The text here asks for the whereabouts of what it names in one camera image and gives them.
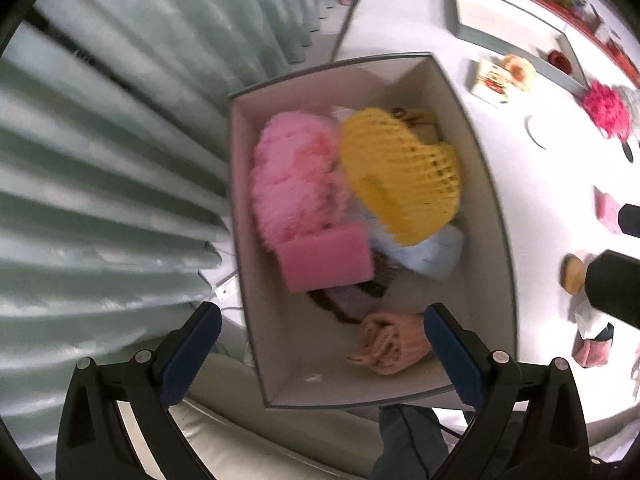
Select yellow foam net sleeve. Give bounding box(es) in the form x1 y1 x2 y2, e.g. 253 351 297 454
339 107 461 247

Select magenta pom-pom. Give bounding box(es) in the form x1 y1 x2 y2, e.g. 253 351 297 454
581 81 632 138

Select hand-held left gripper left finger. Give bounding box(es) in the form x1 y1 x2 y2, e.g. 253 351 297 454
55 301 223 480

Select round bread bun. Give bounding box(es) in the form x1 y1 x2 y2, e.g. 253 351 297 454
501 54 537 92

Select light blue fluffy cloth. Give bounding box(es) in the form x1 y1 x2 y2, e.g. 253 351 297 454
367 222 466 281

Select white round disc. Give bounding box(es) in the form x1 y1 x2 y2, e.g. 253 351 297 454
525 114 556 150

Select round tan brown object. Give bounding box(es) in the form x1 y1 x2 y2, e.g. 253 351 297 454
562 254 593 294

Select person's dark trousers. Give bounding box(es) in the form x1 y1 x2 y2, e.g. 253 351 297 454
371 405 451 480

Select grey cardboard box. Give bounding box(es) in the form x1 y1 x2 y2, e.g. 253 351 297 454
227 51 518 408

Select lavender black trimmed sock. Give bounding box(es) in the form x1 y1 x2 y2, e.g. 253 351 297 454
307 280 396 326

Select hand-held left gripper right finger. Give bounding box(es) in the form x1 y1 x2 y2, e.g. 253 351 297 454
422 302 591 480

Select small printed card box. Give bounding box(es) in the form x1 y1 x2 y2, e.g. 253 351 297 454
470 57 516 107

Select grey shallow tray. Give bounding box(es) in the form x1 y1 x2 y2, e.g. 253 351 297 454
452 0 588 98

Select peach knit cloth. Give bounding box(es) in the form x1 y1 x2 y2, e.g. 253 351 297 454
346 311 433 376

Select pink rectangular sponge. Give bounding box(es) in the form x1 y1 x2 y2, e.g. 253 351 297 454
277 224 375 293
593 186 623 235

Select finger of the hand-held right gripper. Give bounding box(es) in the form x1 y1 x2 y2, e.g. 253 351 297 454
618 202 640 239
585 249 640 332

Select pink fluffy cloth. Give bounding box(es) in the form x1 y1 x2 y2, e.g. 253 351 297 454
250 112 351 253

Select pale green curtain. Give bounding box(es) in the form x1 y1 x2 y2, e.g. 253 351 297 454
0 0 351 461

